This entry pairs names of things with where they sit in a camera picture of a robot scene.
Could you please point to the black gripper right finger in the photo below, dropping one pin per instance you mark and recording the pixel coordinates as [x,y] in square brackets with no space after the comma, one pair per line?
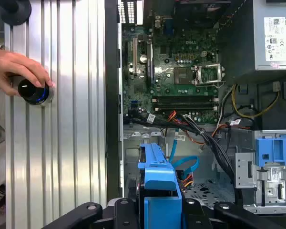
[194,214]

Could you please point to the black open PC case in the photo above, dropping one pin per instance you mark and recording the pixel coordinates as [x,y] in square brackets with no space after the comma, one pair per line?
[112,95]

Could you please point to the blue plastic drive latch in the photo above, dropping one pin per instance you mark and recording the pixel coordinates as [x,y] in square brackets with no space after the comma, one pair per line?
[264,148]

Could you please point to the black RAM slot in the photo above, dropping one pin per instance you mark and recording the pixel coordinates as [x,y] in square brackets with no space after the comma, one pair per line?
[183,99]
[183,107]

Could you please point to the CPU socket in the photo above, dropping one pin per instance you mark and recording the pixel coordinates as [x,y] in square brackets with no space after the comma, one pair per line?
[183,75]

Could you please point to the green Dell motherboard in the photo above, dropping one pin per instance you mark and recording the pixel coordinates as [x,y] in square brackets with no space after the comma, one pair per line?
[181,55]

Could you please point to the black round object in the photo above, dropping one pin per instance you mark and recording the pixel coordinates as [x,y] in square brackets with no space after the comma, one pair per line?
[16,10]

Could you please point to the person's bare hand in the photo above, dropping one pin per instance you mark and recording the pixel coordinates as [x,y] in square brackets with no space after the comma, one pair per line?
[12,66]

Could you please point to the metal socket cover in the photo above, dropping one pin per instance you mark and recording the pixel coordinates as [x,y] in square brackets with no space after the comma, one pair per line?
[198,75]

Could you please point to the grey power supply unit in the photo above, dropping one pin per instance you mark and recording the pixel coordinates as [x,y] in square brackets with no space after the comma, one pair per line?
[243,43]

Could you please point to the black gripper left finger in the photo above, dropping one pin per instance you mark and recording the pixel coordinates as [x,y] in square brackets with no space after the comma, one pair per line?
[122,214]

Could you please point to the white expansion slot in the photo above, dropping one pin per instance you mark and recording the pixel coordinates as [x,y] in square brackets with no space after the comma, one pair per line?
[134,55]

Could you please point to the metal optical drive cage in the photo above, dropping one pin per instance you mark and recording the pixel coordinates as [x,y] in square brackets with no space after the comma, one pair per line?
[245,171]

